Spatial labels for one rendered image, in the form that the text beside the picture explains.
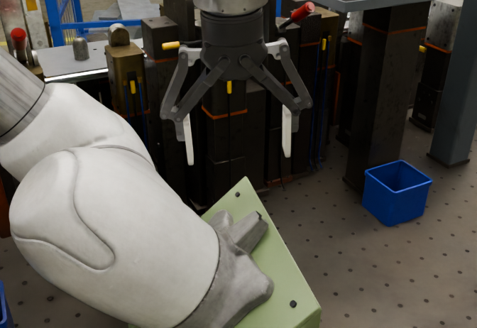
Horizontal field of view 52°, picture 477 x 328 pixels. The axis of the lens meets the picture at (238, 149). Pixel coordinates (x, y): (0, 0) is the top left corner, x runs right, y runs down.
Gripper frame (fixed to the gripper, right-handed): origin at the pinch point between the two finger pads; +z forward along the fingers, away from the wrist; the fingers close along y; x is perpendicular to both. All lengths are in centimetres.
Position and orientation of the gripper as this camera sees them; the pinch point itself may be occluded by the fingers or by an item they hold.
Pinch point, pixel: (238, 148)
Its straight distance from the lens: 69.5
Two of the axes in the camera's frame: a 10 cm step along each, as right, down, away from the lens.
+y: 10.0, -0.8, 0.4
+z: 0.4, 8.3, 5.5
